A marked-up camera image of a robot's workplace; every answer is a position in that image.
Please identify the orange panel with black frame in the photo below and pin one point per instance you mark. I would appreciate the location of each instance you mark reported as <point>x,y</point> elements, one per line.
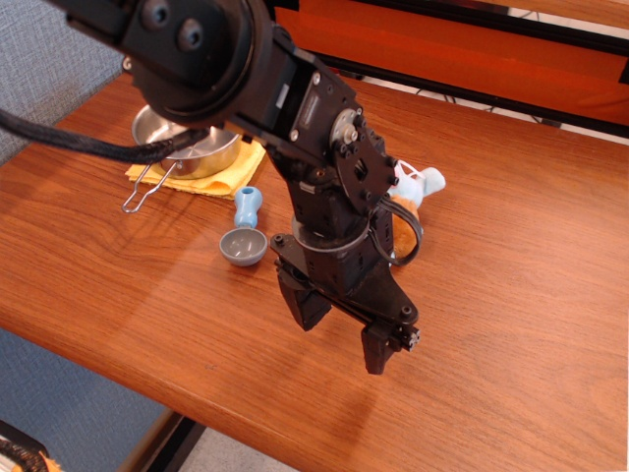
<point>566,61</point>

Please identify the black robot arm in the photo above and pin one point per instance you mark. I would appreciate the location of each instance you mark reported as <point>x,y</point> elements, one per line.
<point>227,63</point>

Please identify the yellow cloth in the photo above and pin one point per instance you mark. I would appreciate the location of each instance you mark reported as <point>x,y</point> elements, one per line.
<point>219,174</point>

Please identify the silver steel pot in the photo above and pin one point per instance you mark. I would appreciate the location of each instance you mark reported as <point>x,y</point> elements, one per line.
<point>148,128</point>

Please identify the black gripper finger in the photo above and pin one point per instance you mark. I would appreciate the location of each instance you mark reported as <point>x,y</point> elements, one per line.
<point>306,304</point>
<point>379,344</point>

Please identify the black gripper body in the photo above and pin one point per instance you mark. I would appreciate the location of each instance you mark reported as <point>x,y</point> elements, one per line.
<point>358,282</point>

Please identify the orange object at corner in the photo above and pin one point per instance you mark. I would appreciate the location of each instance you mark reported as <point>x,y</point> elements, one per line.
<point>18,458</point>

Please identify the blue grey measuring scoop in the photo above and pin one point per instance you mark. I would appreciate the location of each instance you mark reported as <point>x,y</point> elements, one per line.
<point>245,245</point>

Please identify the blue plush mouse toy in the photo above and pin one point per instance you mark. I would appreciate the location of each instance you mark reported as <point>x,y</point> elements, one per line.
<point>413,186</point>

